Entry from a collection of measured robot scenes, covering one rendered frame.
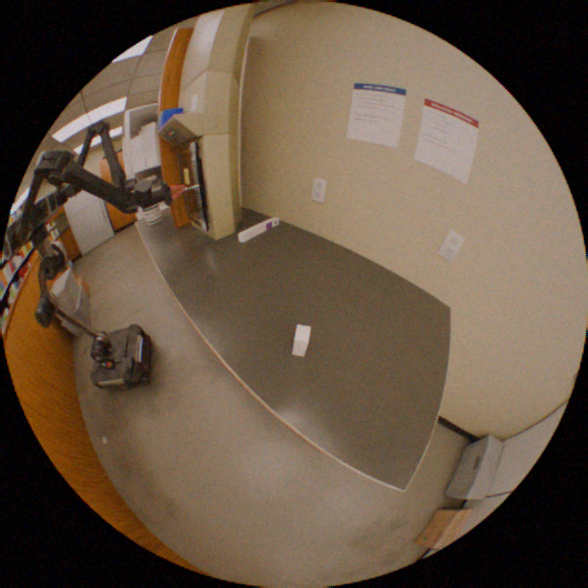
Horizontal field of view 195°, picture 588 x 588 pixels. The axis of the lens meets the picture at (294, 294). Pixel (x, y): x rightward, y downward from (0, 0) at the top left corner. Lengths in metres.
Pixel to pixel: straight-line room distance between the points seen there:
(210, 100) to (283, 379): 0.93
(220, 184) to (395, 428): 0.99
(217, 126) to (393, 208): 0.77
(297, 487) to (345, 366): 1.10
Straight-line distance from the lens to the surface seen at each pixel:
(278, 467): 1.35
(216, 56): 0.93
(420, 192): 0.75
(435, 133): 0.78
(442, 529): 2.04
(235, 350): 0.43
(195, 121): 0.78
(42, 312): 1.69
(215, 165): 0.80
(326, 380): 0.41
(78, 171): 0.73
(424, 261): 0.81
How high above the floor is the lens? 1.32
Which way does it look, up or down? 45 degrees down
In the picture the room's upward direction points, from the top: 7 degrees clockwise
